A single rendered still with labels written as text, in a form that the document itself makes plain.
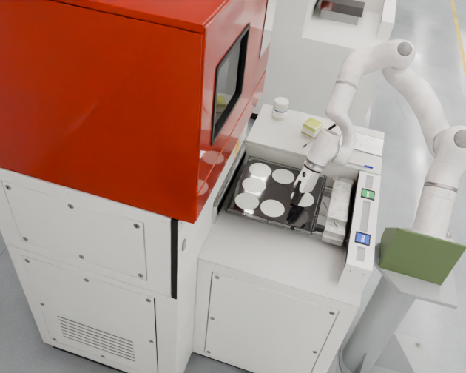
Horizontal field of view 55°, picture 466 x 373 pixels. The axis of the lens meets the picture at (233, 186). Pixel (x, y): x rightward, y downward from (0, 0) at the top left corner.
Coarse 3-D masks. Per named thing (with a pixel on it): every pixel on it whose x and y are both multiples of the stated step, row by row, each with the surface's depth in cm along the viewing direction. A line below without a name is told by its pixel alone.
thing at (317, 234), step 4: (228, 212) 191; (232, 212) 190; (240, 216) 190; (252, 220) 189; (256, 220) 189; (268, 224) 188; (272, 224) 187; (280, 228) 187; (284, 228) 187; (296, 232) 186; (300, 232) 186; (316, 232) 183; (320, 232) 184; (312, 236) 185; (316, 236) 184; (320, 236) 183
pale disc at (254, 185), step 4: (244, 180) 196; (248, 180) 196; (252, 180) 196; (256, 180) 196; (260, 180) 197; (244, 184) 194; (248, 184) 194; (252, 184) 194; (256, 184) 194; (260, 184) 195; (264, 184) 195; (244, 188) 192; (248, 188) 192; (252, 188) 192; (256, 188) 193; (260, 188) 193; (264, 188) 193; (256, 192) 190
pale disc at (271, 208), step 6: (264, 204) 186; (270, 204) 186; (276, 204) 186; (282, 204) 187; (264, 210) 183; (270, 210) 183; (276, 210) 184; (282, 210) 184; (270, 216) 181; (276, 216) 181
